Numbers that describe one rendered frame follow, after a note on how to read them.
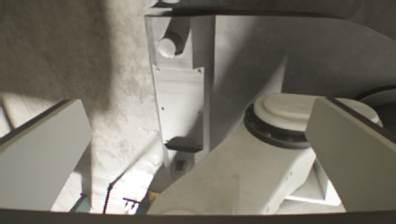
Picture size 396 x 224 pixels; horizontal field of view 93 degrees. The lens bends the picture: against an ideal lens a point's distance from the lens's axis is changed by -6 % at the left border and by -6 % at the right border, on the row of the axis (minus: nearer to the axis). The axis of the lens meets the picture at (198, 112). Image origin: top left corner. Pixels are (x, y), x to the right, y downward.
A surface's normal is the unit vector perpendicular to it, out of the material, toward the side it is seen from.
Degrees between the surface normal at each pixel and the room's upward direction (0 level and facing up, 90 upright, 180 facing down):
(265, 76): 0
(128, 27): 0
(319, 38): 0
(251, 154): 90
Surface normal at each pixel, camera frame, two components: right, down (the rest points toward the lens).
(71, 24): -0.22, 0.51
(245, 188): -0.01, -0.85
